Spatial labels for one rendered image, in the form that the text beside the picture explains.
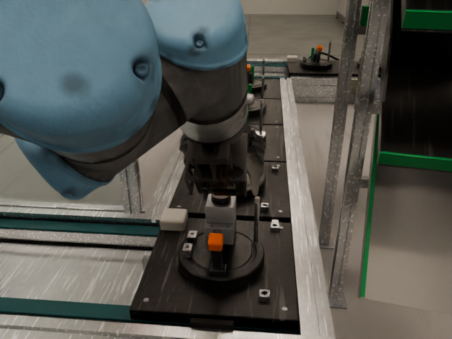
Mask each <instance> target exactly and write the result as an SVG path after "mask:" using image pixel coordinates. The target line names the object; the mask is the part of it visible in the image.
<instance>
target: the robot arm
mask: <svg viewBox="0 0 452 339"><path fill-rule="evenodd" d="M247 50H248V34H247V32H246V20H245V16H244V14H243V7H242V4H241V1H240V0H148V2H147V3H146V4H145V5H144V3H143V2H142V1H141V0H0V133H2V134H4V135H9V136H11V137H14V139H15V141H16V143H17V145H18V147H19V148H20V150H21V151H22V153H23V154H24V155H25V156H26V158H27V159H28V161H29V162H30V163H31V164H32V166H33V167H34V168H35V169H36V171H37V172H38V173H39V174H40V175H41V176H42V177H43V178H44V179H45V180H46V182H47V183H48V184H49V185H50V186H51V187H52V188H53V189H54V190H56V191H57V192H58V193H59V194H60V195H61V196H63V197H64V198H66V199H69V200H79V199H82V198H84V197H85V196H87V195H88V194H90V193H91V192H93V191H94V190H95V189H97V188H99V187H100V186H105V185H107V184H109V183H110V182H111V181H112V180H113V179H114V176H115V175H116V174H118V173H119V172H121V171H122V170H123V169H124V168H126V167H127V166H129V165H130V164H131V163H132V162H134V161H135V160H137V159H138V158H139V157H141V156H142V155H144V154H145V153H146V152H148V151H149V150H150V149H152V148H153V147H154V146H156V145H157V144H158V143H160V142H161V141H162V140H164V139H165V138H166V137H168V136H169V135H170V134H172V133H173V132H174V131H176V130H177V129H178V128H180V130H181V131H182V132H183V133H184V134H183V135H182V137H181V139H180V151H181V152H183V154H184V165H185V174H184V181H185V183H186V185H187V188H188V193H189V194H190V195H193V188H194V183H195V184H196V188H197V190H198V192H199V194H214V195H215V196H237V194H244V196H247V183H248V177H247V174H248V176H249V178H250V184H251V189H252V194H253V195H254V196H257V195H258V191H259V185H260V177H261V176H262V174H263V171H264V154H265V142H264V140H263V138H262V137H261V136H259V135H258V134H257V133H256V131H255V130H251V126H250V125H248V124H247V116H248V104H253V103H254V95H253V94H248V73H247Z"/></svg>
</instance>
